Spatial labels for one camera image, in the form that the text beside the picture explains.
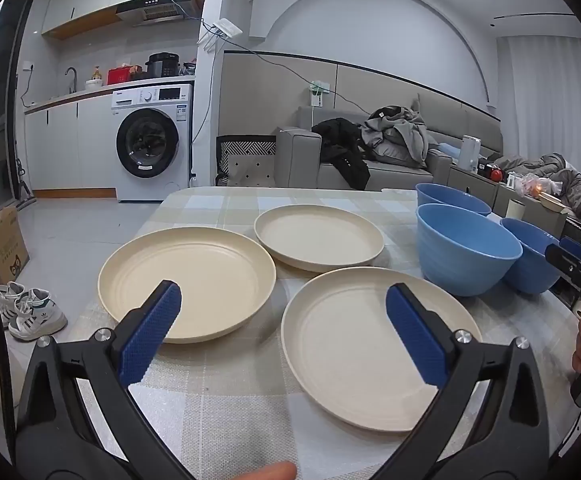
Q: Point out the white kitchen base cabinet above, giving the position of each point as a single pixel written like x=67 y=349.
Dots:
x=70 y=150

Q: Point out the white marble table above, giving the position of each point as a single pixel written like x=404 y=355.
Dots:
x=398 y=190

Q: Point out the grey side cabinet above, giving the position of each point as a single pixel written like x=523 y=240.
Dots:
x=470 y=185

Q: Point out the steel range hood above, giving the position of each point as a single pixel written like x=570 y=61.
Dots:
x=158 y=10

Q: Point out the cream round plate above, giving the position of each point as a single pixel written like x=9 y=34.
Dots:
x=350 y=350
x=315 y=235
x=205 y=270

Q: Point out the white washing machine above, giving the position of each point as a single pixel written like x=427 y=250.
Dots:
x=150 y=145

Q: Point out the person's left hand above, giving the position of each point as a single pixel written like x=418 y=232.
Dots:
x=273 y=473

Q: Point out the dark glass door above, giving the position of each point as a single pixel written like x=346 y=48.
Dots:
x=5 y=110

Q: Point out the white power strip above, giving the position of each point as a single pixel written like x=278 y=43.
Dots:
x=223 y=30

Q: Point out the black rice cooker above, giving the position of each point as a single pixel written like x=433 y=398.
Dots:
x=163 y=66

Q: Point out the pile of grey clothes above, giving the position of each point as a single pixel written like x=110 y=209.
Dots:
x=400 y=135

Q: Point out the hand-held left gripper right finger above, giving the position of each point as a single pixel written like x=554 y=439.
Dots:
x=415 y=340

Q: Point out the cardboard box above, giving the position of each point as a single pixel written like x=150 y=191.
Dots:
x=0 y=245

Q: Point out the beige tumbler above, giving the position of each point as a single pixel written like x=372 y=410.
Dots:
x=515 y=210

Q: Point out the grey blanket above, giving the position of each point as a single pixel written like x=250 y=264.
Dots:
x=575 y=185

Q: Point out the white curtain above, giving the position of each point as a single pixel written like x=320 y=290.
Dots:
x=545 y=95

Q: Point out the kitchen faucet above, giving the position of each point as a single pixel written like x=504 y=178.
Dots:
x=73 y=77

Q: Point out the black jacket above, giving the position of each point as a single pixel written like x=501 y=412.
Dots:
x=343 y=152

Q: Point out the white sneaker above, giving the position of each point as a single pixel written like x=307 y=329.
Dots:
x=8 y=302
x=38 y=317

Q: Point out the black patterned chair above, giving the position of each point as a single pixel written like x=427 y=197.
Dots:
x=248 y=160

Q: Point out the small yellow bottle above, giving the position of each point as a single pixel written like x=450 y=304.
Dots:
x=95 y=80

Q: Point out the red box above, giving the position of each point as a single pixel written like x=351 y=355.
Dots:
x=118 y=76

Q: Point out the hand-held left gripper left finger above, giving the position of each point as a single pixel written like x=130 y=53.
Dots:
x=150 y=332

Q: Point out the light blue pillow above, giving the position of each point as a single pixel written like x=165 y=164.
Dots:
x=448 y=150

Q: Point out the blue bowl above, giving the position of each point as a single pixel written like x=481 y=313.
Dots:
x=465 y=255
x=528 y=260
x=450 y=199

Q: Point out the white wall charger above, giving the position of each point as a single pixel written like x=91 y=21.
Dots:
x=318 y=94

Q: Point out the clear snack bag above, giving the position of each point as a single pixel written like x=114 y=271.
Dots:
x=533 y=185

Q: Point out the grey sofa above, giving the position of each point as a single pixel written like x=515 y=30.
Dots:
x=295 y=160

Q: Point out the small red object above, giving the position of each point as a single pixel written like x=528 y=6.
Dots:
x=495 y=174

